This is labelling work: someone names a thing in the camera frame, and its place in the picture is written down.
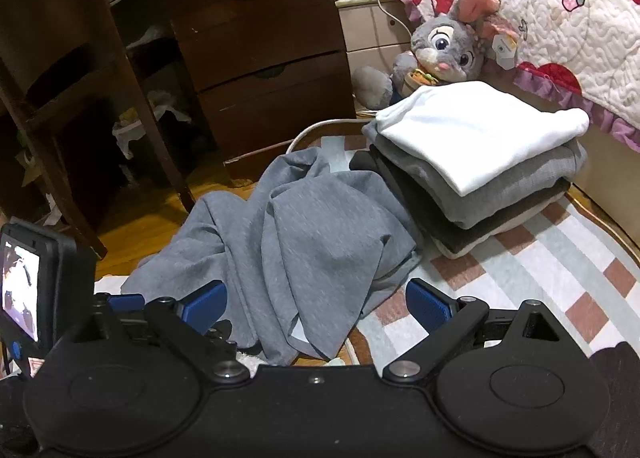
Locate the dark wooden drawer cabinet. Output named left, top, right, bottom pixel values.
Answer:
left=90, top=0, right=358, bottom=184

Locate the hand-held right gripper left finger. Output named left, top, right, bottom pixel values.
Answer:
left=75, top=282, right=251, bottom=385

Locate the dark grey folded garment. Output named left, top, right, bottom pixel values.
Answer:
left=349, top=145, right=571, bottom=249

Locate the person's dark fuzzy clothing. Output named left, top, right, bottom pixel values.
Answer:
left=590, top=342, right=640, bottom=458

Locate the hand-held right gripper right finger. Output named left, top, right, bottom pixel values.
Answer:
left=382, top=278, right=562, bottom=384

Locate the light grey folded garment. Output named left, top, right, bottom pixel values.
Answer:
left=362, top=120, right=588, bottom=231

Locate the beige drawer unit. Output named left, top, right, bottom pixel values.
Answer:
left=335, top=0, right=426, bottom=114

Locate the dark wooden chair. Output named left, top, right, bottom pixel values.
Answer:
left=0, top=0, right=197, bottom=260

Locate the grey plush rabbit toy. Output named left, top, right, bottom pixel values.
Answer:
left=351, top=0, right=521, bottom=109

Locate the white quilt with red bears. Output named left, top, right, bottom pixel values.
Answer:
left=385, top=0, right=640, bottom=154

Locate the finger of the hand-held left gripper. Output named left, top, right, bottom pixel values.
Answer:
left=107, top=293, right=146, bottom=313

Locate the white plastic bag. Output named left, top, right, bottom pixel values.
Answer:
left=112, top=90, right=193, bottom=160

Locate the beige folded garment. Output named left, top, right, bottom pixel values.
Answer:
left=432, top=198, right=568, bottom=260

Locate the checkered rug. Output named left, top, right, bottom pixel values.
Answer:
left=95, top=133, right=640, bottom=369

